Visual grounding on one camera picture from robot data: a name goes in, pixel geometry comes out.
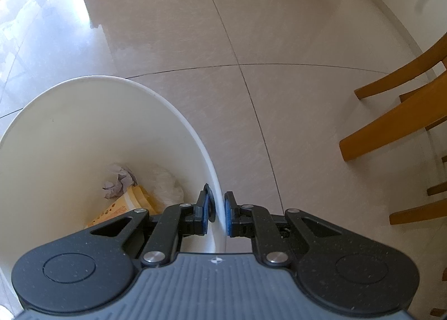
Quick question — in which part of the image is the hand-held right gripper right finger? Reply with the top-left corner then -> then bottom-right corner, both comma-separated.
223,191 -> 345,268

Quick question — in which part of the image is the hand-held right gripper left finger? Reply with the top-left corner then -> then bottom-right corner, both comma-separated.
87,184 -> 217,268

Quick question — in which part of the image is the clear plastic bag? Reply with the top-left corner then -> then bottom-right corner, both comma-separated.
140,164 -> 185,214

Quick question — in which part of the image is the yellow paper drink cup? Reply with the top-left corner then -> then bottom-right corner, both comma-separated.
85,185 -> 165,230

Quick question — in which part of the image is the grey paper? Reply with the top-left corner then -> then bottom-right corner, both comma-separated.
102,164 -> 137,200

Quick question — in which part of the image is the white plastic trash bin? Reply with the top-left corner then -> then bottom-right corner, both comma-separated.
0,76 -> 227,311

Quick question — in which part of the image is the wooden chair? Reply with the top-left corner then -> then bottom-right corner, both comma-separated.
339,32 -> 447,319

